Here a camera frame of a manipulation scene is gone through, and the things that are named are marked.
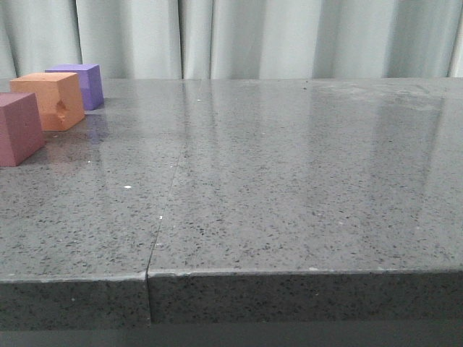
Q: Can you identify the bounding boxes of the grey-white pleated curtain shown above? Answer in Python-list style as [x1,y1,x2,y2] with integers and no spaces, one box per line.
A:
[1,1,462,79]

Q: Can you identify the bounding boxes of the orange foam cube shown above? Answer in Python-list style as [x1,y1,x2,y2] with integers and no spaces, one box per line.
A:
[9,72,85,131]

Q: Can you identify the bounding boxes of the purple foam cube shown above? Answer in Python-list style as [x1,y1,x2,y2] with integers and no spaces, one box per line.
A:
[45,64,104,111]

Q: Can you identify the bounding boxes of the pink foam cube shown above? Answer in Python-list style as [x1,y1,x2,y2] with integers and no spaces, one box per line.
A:
[1,93,45,167]

